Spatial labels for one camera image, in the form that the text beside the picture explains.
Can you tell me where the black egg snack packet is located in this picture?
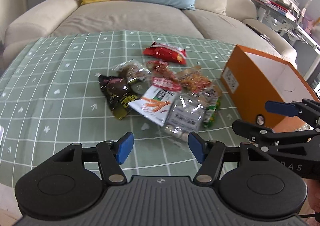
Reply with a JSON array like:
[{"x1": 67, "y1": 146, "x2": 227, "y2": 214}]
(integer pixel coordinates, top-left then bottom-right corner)
[{"x1": 98, "y1": 75, "x2": 140, "y2": 120}]

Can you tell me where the clear red chicken snack pack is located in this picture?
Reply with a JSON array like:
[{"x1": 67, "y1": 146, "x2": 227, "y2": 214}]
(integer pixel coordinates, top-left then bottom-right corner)
[{"x1": 146, "y1": 60, "x2": 178, "y2": 82}]

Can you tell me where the red chip bag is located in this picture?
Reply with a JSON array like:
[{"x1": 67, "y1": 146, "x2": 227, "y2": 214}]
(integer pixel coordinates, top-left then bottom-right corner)
[{"x1": 143, "y1": 42, "x2": 187, "y2": 65}]

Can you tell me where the remote on sofa arm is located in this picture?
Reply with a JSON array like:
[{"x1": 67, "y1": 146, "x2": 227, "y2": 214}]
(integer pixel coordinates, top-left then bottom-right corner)
[{"x1": 246, "y1": 24, "x2": 270, "y2": 42}]

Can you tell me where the person's right hand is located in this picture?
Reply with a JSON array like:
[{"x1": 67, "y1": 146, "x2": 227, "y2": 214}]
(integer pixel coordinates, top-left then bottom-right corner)
[{"x1": 305, "y1": 179, "x2": 320, "y2": 212}]

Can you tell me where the green snack packet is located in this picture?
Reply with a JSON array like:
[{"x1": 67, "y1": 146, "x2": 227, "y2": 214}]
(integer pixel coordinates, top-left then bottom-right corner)
[{"x1": 203, "y1": 97, "x2": 221, "y2": 127}]

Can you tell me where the clear white candy packet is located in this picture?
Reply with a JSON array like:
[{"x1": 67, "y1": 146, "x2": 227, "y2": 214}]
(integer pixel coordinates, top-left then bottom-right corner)
[{"x1": 164, "y1": 95, "x2": 206, "y2": 142}]

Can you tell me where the orange cardboard box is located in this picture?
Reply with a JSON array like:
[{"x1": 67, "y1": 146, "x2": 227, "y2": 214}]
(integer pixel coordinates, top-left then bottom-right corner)
[{"x1": 221, "y1": 45, "x2": 317, "y2": 132}]

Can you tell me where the white carrot stick packet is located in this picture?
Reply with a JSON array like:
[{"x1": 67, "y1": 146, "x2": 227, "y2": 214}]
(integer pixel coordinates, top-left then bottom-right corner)
[{"x1": 129, "y1": 77, "x2": 182, "y2": 127}]

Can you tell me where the orange spicy snack packet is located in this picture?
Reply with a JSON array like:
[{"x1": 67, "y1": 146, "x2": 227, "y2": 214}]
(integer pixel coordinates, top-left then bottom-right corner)
[{"x1": 175, "y1": 65, "x2": 212, "y2": 93}]

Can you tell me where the clear brown pastry packet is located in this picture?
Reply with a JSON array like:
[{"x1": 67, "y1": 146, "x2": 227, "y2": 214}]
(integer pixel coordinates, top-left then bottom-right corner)
[{"x1": 112, "y1": 60, "x2": 151, "y2": 84}]

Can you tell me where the white cluttered desk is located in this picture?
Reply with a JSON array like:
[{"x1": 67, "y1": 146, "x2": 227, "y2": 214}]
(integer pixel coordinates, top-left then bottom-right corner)
[{"x1": 252, "y1": 0, "x2": 319, "y2": 81}]

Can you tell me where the beige fabric sofa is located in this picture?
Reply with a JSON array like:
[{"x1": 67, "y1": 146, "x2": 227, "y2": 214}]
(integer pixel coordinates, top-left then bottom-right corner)
[{"x1": 1, "y1": 0, "x2": 297, "y2": 68}]

